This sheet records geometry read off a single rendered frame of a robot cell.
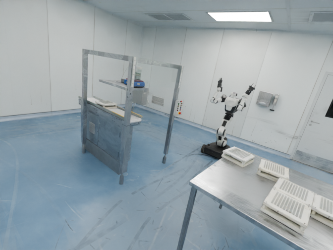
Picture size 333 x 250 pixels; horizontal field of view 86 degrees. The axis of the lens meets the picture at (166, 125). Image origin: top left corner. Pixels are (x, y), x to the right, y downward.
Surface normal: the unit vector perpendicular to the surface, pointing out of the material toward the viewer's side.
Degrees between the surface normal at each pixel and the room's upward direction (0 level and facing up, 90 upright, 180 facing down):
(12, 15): 90
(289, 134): 90
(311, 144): 90
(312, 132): 90
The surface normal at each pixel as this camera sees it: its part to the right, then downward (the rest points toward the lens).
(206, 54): -0.57, 0.17
